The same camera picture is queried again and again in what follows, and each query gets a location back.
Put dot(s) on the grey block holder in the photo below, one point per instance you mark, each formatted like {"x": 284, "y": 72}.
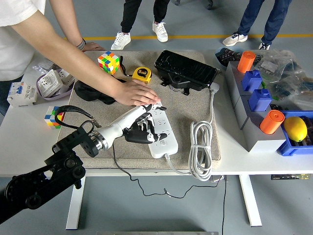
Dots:
{"x": 259, "y": 142}

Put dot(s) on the green plastic piece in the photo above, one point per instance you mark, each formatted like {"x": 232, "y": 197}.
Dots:
{"x": 263, "y": 85}

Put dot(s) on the white wall socket panel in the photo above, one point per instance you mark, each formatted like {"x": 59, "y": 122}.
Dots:
{"x": 66, "y": 76}
{"x": 50, "y": 82}

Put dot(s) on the black rectangular device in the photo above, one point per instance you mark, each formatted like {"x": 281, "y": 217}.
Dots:
{"x": 185, "y": 68}

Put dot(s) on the person's left hand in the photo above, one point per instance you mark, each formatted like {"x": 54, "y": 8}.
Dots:
{"x": 94, "y": 46}

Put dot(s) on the white circuit breaker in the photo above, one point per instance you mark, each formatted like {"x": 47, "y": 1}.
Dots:
{"x": 22, "y": 94}

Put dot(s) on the person in blue trousers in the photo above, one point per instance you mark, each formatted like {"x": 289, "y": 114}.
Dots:
{"x": 252, "y": 17}

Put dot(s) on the person's left forearm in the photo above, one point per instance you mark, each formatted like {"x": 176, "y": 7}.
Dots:
{"x": 73, "y": 35}

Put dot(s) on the white power strip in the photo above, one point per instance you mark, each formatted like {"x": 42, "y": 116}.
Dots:
{"x": 168, "y": 149}

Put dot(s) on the person in black trousers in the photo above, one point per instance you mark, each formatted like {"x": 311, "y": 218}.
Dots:
{"x": 129, "y": 14}

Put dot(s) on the grey box under table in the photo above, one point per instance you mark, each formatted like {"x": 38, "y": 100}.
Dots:
{"x": 217, "y": 178}

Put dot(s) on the black table control panel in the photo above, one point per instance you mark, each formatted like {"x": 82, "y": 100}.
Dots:
{"x": 288, "y": 177}

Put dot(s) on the person in white shirt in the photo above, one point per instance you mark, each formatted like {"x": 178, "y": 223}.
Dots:
{"x": 12, "y": 44}

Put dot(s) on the orange cylinder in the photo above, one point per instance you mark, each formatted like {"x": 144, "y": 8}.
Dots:
{"x": 271, "y": 122}
{"x": 246, "y": 61}

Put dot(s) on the white table leg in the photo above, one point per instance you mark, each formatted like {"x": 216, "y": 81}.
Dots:
{"x": 74, "y": 203}
{"x": 249, "y": 200}

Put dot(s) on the blue plastic bin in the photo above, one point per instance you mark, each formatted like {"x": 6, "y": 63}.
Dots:
{"x": 286, "y": 148}

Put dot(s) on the yellow lemon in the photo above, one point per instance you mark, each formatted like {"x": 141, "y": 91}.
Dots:
{"x": 295, "y": 129}

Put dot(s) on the large colourful puzzle cube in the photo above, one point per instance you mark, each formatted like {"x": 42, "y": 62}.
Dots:
{"x": 107, "y": 62}

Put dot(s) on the grey-brown mat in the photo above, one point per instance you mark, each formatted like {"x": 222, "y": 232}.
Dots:
{"x": 185, "y": 110}

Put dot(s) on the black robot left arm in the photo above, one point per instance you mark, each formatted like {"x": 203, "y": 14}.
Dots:
{"x": 44, "y": 178}

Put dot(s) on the small colourful puzzle cube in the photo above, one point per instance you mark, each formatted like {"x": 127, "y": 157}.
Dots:
{"x": 50, "y": 117}

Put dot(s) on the person's right forearm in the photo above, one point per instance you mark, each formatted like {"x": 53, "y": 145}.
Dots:
{"x": 90, "y": 71}

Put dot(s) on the person's right hand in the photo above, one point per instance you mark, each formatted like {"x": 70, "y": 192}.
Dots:
{"x": 137, "y": 94}

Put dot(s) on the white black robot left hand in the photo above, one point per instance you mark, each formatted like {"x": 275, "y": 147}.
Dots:
{"x": 122, "y": 121}

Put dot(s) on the black cloth pouch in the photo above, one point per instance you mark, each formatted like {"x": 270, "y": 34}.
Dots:
{"x": 84, "y": 91}

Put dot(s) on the clear bags of parts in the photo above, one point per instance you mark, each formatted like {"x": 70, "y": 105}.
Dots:
{"x": 288, "y": 73}

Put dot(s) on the blue block with knob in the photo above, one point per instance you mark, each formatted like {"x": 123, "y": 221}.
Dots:
{"x": 259, "y": 101}
{"x": 252, "y": 82}

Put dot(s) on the blue bowl with parts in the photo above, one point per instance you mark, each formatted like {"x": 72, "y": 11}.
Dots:
{"x": 227, "y": 55}

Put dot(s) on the thick yellow tape measure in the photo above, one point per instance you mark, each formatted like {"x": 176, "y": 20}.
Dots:
{"x": 141, "y": 74}

